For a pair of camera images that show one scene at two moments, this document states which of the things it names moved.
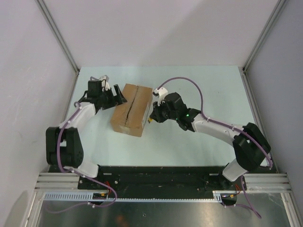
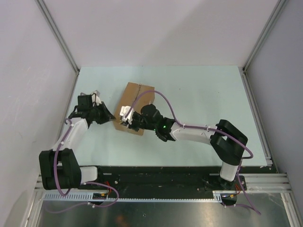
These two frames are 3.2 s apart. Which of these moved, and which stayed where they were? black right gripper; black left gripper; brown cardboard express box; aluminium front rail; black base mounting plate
Moved: black left gripper; black right gripper
Stayed: aluminium front rail; black base mounting plate; brown cardboard express box
